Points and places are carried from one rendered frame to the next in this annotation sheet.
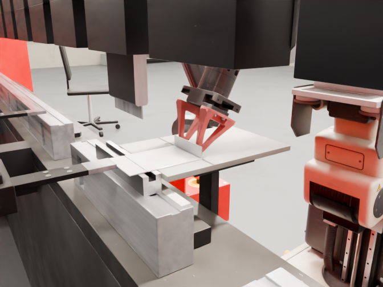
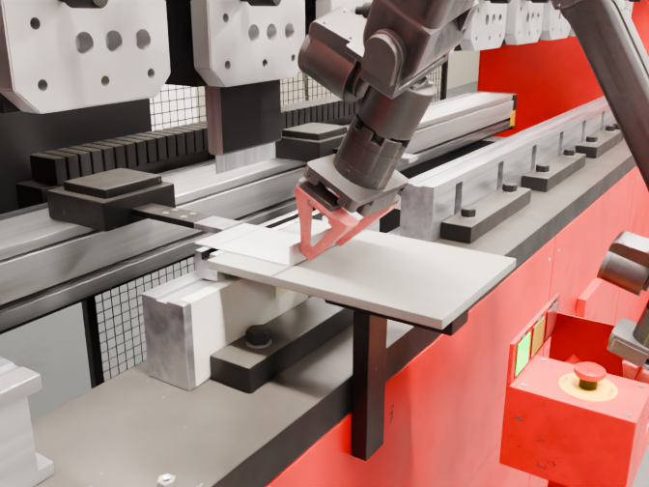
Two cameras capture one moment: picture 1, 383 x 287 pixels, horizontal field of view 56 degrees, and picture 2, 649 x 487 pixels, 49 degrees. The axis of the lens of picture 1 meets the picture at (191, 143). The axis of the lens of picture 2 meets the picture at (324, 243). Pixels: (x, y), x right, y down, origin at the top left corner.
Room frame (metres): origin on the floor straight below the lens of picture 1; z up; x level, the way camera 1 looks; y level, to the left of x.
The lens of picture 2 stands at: (0.33, -0.65, 1.25)
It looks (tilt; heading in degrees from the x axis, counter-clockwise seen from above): 19 degrees down; 68
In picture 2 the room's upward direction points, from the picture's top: straight up
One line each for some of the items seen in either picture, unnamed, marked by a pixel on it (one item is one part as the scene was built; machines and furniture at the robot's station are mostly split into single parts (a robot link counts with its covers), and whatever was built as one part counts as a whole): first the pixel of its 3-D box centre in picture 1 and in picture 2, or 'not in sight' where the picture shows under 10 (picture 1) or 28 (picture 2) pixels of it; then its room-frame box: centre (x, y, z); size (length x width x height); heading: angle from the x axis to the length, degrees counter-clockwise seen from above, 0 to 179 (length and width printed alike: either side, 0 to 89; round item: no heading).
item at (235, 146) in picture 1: (204, 147); (361, 263); (0.63, -0.02, 1.00); 0.26 x 0.18 x 0.01; 124
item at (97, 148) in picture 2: not in sight; (140, 149); (0.50, 0.55, 1.02); 0.37 x 0.06 x 0.04; 34
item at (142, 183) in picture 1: (124, 164); (264, 241); (0.57, 0.11, 0.99); 0.20 x 0.03 x 0.03; 34
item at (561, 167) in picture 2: not in sight; (555, 170); (1.42, 0.61, 0.89); 0.30 x 0.05 x 0.03; 34
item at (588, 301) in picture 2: not in sight; (588, 302); (1.49, 0.54, 0.59); 0.15 x 0.02 x 0.07; 34
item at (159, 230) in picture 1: (119, 192); (280, 282); (0.60, 0.13, 0.92); 0.39 x 0.06 x 0.10; 34
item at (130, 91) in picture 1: (126, 82); (245, 122); (0.55, 0.10, 1.13); 0.10 x 0.02 x 0.10; 34
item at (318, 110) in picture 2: not in sight; (327, 108); (0.97, 0.86, 1.02); 0.44 x 0.06 x 0.04; 34
